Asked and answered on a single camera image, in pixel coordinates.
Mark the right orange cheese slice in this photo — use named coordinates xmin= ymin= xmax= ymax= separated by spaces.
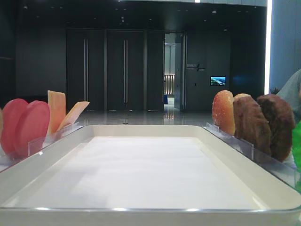
xmin=57 ymin=101 xmax=90 ymax=131

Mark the orange cheese slice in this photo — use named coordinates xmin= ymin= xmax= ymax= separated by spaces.
xmin=48 ymin=90 xmax=66 ymax=135
xmin=57 ymin=101 xmax=90 ymax=131

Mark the left orange cheese slice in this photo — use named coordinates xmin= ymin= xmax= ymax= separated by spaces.
xmin=48 ymin=90 xmax=66 ymax=135

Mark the left brown meat patty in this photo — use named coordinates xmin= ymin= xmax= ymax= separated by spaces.
xmin=233 ymin=96 xmax=271 ymax=156

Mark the right dark meat patty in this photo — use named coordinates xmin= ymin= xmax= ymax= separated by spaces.
xmin=256 ymin=94 xmax=295 ymax=162

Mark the left red tomato slice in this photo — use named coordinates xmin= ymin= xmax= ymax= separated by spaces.
xmin=0 ymin=98 xmax=28 ymax=159

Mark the green lettuce leaf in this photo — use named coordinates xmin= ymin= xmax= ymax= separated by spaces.
xmin=292 ymin=122 xmax=301 ymax=192

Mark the dark double door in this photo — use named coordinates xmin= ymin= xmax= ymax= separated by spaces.
xmin=66 ymin=29 xmax=165 ymax=111

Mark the left seeded bun half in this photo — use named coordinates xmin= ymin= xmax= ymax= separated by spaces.
xmin=212 ymin=90 xmax=235 ymax=136

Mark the white rectangular metal tray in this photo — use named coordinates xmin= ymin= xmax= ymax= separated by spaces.
xmin=0 ymin=125 xmax=301 ymax=226

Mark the person in grey shirt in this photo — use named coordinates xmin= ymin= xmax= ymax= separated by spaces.
xmin=277 ymin=69 xmax=301 ymax=124

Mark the right clear acrylic rack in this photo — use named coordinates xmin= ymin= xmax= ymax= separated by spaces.
xmin=204 ymin=123 xmax=301 ymax=192

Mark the clear acrylic rack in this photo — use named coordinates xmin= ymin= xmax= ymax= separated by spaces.
xmin=0 ymin=122 xmax=83 ymax=172
xmin=204 ymin=123 xmax=301 ymax=192

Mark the brown top bun half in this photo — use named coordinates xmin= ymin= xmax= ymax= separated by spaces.
xmin=0 ymin=108 xmax=4 ymax=138

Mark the left clear acrylic rack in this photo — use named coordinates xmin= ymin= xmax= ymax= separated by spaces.
xmin=0 ymin=122 xmax=83 ymax=172

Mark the small wall display screen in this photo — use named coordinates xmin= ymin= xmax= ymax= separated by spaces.
xmin=210 ymin=76 xmax=226 ymax=86

